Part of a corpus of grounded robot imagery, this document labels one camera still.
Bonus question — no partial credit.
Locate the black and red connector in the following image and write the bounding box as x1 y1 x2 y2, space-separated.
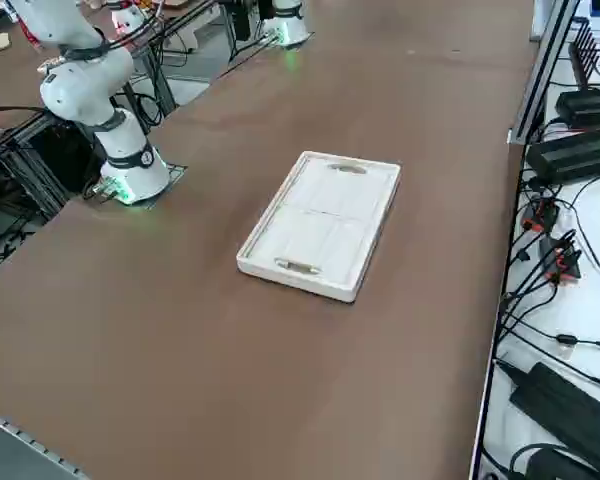
523 197 562 232

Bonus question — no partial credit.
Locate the aluminium profile post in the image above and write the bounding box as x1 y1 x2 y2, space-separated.
508 0 581 146

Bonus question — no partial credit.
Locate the long black power strip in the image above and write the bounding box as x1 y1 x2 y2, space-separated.
524 124 600 182
508 362 600 474
554 88 600 130

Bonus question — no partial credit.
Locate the aluminium rail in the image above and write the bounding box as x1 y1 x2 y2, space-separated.
0 403 90 480

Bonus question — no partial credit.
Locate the black slotted stand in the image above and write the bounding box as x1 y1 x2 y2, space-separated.
568 19 600 87

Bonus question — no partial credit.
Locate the white folding storage box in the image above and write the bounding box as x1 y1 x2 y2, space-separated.
235 149 402 304

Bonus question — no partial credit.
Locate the thin black cable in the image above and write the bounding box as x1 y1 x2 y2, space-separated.
559 174 600 281

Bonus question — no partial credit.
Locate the black hub with red plugs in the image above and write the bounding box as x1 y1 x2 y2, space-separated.
537 233 584 284

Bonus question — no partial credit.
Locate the black cable with ferrite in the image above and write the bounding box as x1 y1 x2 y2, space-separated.
494 332 600 352

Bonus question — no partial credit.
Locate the black metal table frame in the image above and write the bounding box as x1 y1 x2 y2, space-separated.
0 107 106 221

